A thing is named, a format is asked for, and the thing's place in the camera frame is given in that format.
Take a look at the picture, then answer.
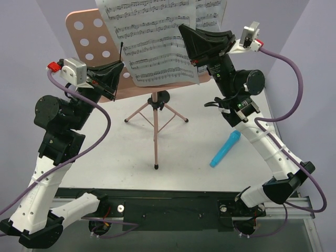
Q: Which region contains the black microphone desk stand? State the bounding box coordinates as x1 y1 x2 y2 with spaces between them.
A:
155 90 170 103

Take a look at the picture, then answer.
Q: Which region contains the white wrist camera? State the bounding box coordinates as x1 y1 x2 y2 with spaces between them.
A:
46 58 93 89
228 22 264 54

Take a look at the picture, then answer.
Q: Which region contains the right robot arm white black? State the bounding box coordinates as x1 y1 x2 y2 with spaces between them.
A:
178 22 315 215

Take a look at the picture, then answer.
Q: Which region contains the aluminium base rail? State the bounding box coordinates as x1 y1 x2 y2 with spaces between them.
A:
31 197 316 221

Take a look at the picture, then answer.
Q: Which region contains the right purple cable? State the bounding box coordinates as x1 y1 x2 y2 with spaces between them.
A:
233 46 328 239

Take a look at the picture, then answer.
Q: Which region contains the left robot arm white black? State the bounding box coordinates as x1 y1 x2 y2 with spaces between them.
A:
1 59 124 249

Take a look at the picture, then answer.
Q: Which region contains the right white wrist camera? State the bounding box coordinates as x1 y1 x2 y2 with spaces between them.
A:
228 22 264 54

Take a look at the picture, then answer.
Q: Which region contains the sheet music page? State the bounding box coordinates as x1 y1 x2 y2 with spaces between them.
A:
96 0 200 87
195 0 227 32

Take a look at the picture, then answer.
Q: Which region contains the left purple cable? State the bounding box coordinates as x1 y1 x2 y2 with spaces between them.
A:
0 70 140 239

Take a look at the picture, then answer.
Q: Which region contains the blue toy microphone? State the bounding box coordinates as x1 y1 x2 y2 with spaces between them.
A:
209 130 241 168

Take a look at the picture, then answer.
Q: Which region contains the pink perforated music stand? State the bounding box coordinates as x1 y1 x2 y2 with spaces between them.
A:
64 0 228 171

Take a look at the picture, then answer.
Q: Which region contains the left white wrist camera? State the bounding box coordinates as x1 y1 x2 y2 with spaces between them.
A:
46 58 93 89

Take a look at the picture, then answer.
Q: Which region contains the purple cable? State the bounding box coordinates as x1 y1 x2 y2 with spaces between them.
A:
233 46 328 239
0 70 140 239

